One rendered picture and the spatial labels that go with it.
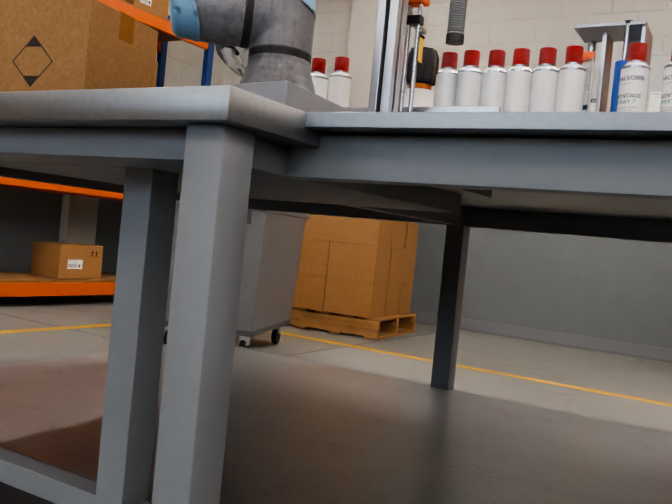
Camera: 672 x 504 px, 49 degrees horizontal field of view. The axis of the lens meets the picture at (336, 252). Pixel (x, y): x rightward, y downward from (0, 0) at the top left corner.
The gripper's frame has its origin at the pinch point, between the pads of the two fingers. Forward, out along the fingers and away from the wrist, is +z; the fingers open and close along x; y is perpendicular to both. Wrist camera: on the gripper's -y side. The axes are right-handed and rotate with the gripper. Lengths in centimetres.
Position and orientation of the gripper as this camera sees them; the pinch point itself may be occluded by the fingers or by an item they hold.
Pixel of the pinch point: (241, 69)
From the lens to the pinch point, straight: 188.5
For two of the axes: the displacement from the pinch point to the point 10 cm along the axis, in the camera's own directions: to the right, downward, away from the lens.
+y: 4.9, 0.4, 8.7
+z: 3.5, 9.0, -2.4
